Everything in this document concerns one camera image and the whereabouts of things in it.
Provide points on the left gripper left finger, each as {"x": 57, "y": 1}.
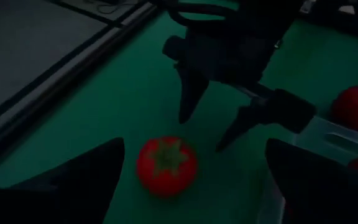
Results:
{"x": 57, "y": 202}

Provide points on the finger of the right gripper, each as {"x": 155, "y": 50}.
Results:
{"x": 244, "y": 119}
{"x": 193, "y": 90}

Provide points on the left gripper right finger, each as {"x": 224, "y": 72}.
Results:
{"x": 322, "y": 202}

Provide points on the clear plastic container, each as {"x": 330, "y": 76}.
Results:
{"x": 331, "y": 137}

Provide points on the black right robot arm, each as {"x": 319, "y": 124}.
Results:
{"x": 259, "y": 9}

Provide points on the green table mat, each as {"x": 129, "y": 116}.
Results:
{"x": 120, "y": 93}

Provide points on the red tomato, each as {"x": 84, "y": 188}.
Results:
{"x": 166, "y": 180}

